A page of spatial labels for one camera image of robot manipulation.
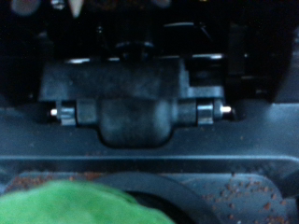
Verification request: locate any black Keurig coffee machine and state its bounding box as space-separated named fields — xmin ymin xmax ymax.
xmin=0 ymin=0 xmax=299 ymax=224

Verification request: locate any coffee pod with green lid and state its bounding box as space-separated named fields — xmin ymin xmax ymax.
xmin=0 ymin=179 xmax=176 ymax=224

